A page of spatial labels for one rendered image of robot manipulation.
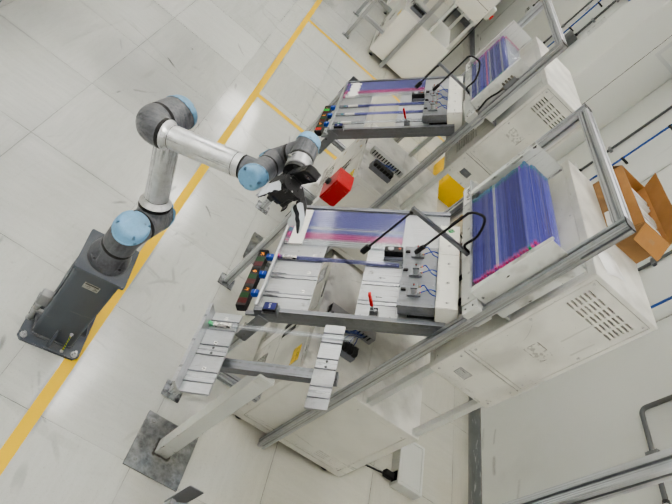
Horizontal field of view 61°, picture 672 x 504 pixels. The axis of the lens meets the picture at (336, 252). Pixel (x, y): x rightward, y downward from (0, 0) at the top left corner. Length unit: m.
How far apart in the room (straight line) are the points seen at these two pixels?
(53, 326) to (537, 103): 2.49
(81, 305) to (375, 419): 1.28
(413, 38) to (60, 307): 4.96
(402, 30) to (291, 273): 4.50
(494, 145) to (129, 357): 2.15
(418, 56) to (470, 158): 3.35
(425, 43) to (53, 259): 4.71
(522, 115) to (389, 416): 1.69
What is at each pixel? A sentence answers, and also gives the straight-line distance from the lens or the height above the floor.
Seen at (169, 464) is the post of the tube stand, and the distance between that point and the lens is 2.60.
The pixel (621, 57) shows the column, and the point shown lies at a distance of 5.04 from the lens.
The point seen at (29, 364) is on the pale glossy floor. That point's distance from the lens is 2.56.
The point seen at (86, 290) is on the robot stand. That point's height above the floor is 0.43.
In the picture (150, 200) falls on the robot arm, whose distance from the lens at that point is 2.08.
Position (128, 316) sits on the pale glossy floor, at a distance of 2.79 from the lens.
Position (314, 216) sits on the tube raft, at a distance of 2.58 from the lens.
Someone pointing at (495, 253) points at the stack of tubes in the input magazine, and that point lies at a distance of 1.98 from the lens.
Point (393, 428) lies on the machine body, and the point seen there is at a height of 0.59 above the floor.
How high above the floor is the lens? 2.27
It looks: 36 degrees down
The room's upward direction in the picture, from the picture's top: 50 degrees clockwise
